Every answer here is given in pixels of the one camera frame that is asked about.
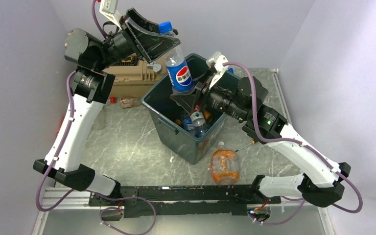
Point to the tan plastic toolbox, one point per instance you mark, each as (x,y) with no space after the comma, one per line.
(135,80)

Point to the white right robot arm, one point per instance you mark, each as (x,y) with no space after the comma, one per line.
(320,180)

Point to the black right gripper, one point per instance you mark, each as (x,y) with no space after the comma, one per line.
(188,100)

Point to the clear bottle light blue label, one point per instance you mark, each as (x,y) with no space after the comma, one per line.
(200,131)

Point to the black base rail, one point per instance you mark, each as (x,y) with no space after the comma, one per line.
(183,200)

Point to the red handled adjustable wrench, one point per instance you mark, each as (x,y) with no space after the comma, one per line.
(156,67)

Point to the black yellow screwdriver on table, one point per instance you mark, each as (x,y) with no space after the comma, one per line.
(251,143)

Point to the dark green plastic bin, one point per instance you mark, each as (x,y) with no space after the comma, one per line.
(165,111)

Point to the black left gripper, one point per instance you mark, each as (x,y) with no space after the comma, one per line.
(146,38)

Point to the clear Pepsi bottle blue label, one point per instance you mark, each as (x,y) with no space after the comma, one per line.
(178,70)

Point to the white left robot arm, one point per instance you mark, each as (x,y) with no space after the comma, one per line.
(89,87)

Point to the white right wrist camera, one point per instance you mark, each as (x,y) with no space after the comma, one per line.
(217,63)

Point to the small clear bottle red cap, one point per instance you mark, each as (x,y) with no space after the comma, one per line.
(125,102)

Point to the Pepsi bottle blue cap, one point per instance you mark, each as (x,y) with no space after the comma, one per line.
(187,123)

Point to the large orange bottle front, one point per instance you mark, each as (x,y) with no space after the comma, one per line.
(224,165)

